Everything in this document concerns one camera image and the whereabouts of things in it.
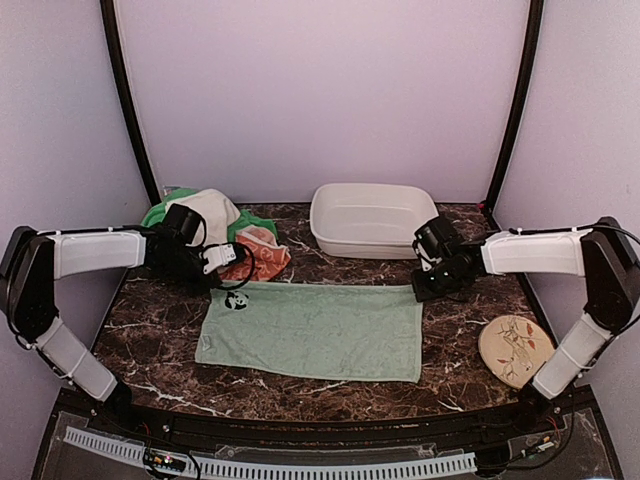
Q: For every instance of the bright green towel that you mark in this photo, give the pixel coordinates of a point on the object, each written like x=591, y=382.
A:
x=157, y=214

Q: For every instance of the orange patterned towel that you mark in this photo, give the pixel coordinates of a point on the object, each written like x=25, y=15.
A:
x=270, y=257

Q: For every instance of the right black frame post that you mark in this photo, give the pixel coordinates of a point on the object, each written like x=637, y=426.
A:
x=521, y=89

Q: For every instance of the cream white towel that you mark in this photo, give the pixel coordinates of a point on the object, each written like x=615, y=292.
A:
x=217, y=211

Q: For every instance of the black frame post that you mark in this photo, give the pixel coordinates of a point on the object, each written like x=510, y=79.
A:
x=123, y=89
x=521, y=89

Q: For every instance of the white slotted cable duct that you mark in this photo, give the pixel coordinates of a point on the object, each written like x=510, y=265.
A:
x=244, y=463

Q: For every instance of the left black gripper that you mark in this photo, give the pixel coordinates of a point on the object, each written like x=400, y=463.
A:
x=209, y=282

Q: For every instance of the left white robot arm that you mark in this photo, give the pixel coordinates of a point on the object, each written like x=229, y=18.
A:
x=35, y=261

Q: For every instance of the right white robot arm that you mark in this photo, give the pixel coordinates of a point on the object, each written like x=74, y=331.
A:
x=602, y=257

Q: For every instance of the mint green panda towel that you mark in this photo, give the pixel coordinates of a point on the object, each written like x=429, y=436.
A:
x=326, y=332

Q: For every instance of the round floral coaster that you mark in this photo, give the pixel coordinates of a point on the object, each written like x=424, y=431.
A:
x=514, y=348

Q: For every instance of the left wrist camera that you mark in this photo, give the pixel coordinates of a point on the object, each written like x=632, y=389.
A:
x=217, y=256

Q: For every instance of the left black frame post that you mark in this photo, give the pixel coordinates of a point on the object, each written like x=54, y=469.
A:
x=123, y=89

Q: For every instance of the white plastic basin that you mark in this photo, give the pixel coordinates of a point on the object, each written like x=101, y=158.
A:
x=369, y=221

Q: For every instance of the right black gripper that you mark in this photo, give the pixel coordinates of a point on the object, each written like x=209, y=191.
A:
x=425, y=293

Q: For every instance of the black front rail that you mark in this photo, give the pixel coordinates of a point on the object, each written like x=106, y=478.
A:
x=480, y=427

